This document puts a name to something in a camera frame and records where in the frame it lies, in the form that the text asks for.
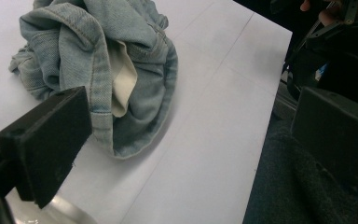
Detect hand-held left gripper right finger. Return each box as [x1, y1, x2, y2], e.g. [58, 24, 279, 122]
[291, 86, 358, 198]

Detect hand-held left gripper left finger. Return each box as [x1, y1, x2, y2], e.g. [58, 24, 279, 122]
[0, 86, 93, 209]

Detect light blue denim shorts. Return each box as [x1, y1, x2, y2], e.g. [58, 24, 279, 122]
[8, 0, 179, 161]

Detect white table mat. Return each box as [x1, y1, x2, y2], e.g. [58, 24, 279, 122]
[0, 0, 294, 224]

